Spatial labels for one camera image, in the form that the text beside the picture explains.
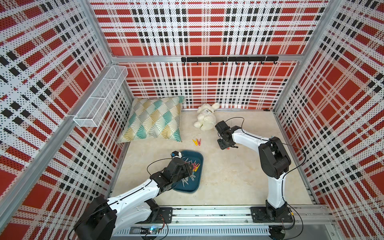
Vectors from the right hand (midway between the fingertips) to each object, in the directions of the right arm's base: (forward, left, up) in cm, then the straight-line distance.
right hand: (228, 142), depth 97 cm
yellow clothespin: (+3, +21, -3) cm, 22 cm away
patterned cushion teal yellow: (+11, +48, +13) cm, 51 cm away
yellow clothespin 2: (-17, +21, -2) cm, 27 cm away
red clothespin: (+3, +19, -4) cm, 19 cm away
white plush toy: (+15, +14, +6) cm, 21 cm away
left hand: (-18, +23, +2) cm, 29 cm away
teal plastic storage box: (-26, +23, -3) cm, 35 cm away
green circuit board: (-47, +42, -1) cm, 63 cm away
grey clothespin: (-24, +27, -2) cm, 36 cm away
